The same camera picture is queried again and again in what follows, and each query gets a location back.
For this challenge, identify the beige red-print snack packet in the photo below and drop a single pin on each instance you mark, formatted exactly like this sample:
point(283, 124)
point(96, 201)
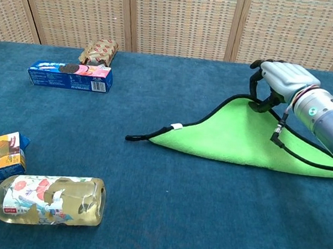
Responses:
point(99, 51)

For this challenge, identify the woven folding screen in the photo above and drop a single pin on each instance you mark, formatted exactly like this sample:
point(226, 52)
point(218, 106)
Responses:
point(178, 17)

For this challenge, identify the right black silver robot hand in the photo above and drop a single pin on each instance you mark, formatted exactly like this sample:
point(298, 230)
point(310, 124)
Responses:
point(286, 78)

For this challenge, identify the grey microfibre cloth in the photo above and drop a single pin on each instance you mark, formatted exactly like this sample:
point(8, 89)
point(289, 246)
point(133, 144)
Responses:
point(237, 138)

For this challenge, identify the blue cookie box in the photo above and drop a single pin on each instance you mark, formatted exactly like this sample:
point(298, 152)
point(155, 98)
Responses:
point(69, 79)

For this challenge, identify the floral label tea bottle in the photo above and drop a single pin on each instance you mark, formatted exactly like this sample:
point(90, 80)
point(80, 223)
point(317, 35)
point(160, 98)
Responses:
point(49, 199)

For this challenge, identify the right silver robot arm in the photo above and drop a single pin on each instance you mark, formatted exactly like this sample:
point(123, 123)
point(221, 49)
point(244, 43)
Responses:
point(332, 122)

